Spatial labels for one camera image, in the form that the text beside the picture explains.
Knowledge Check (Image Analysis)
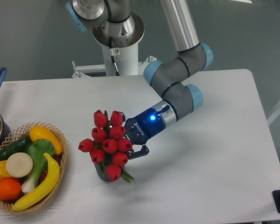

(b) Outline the beige round toy slice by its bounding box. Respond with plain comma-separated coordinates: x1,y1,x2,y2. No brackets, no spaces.
6,153,33,178

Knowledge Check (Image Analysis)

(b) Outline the dark grey ribbed vase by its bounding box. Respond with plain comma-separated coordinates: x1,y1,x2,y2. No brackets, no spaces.
94,163,122,182

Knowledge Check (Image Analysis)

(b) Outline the yellow toy banana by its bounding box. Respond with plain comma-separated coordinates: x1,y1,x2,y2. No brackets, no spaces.
12,153,60,211

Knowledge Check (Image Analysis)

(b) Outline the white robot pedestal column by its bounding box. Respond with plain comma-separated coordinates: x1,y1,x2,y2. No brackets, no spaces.
101,43,138,76

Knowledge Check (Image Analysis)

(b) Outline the orange toy fruit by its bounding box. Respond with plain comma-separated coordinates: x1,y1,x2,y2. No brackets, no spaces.
0,178,22,201

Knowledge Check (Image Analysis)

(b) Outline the dark green toy cucumber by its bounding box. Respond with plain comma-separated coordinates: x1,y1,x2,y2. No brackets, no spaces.
0,135,32,161

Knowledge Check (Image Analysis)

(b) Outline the white metal base bracket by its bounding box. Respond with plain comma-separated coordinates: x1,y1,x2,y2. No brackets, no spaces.
71,56,157,78

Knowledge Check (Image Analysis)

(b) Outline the yellow toy squash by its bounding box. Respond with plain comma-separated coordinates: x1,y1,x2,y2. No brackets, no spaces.
29,126,63,155

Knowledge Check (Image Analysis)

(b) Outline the green toy bok choy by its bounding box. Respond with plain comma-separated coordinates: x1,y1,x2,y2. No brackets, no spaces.
22,139,55,194

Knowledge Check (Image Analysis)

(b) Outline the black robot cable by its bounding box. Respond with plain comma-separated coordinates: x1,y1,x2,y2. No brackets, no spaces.
108,36,120,77

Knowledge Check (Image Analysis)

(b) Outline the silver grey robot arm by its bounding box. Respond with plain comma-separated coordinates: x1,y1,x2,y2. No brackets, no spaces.
66,0,213,159

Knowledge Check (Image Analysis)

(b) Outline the red tulip bouquet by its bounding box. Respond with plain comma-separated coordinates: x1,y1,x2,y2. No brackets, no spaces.
78,110,134,183

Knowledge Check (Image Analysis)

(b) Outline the woven wicker basket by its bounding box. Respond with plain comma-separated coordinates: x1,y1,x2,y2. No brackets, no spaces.
0,122,68,214

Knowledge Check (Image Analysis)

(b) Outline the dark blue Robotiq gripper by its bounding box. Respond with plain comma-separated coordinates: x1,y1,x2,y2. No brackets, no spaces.
121,100,177,159

